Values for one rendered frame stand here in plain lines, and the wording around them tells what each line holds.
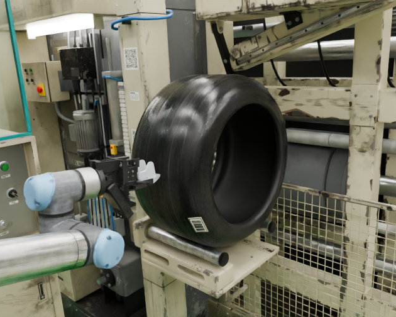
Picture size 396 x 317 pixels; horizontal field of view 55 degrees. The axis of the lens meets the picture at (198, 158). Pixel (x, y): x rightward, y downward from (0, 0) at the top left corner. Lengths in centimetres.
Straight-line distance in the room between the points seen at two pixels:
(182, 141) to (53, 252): 47
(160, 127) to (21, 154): 59
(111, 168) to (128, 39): 59
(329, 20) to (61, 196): 99
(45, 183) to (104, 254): 20
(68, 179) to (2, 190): 63
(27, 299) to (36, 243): 90
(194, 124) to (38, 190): 43
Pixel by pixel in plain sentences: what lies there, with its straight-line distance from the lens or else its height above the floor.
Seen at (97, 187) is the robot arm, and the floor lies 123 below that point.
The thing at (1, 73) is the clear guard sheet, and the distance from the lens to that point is 144.
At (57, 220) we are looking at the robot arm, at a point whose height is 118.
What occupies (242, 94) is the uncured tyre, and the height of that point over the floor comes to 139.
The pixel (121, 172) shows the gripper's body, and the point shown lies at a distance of 96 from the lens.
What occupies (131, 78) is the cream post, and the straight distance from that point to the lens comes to 142.
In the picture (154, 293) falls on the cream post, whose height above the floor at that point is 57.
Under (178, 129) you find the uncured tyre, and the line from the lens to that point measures 105.
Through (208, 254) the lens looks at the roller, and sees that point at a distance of 123.
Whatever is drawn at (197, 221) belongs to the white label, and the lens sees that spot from 109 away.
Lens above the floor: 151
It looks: 15 degrees down
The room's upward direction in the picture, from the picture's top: 3 degrees counter-clockwise
